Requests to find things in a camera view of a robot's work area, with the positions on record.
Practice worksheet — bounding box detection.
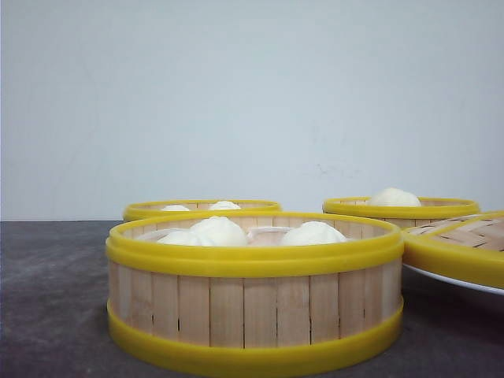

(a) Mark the woven bamboo steamer lid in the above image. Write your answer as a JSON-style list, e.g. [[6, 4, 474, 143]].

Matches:
[[402, 210, 503, 290]]

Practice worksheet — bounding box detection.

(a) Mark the white bun back middle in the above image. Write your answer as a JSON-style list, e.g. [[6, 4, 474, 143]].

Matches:
[[208, 201, 241, 211]]

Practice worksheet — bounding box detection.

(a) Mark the white bun front centre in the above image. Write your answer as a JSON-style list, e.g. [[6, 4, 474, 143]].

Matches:
[[190, 216, 248, 246]]

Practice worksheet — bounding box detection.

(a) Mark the white bun front left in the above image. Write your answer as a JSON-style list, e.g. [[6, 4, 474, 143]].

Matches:
[[157, 229, 202, 246]]

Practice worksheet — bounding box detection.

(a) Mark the white bun front right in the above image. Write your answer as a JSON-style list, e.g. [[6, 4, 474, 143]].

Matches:
[[280, 221, 347, 246]]

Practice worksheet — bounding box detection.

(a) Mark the white bun back left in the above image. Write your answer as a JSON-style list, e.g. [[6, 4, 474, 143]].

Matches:
[[161, 204, 190, 212]]

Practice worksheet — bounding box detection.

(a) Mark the front bamboo steamer basket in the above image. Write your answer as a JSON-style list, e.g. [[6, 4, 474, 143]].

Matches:
[[106, 211, 403, 377]]

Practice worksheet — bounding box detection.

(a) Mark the white bun with yellow dot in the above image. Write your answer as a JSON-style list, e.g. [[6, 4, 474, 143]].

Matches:
[[367, 187, 421, 207]]

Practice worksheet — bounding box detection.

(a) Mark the white plate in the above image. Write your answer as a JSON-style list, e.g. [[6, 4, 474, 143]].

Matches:
[[403, 264, 503, 296]]

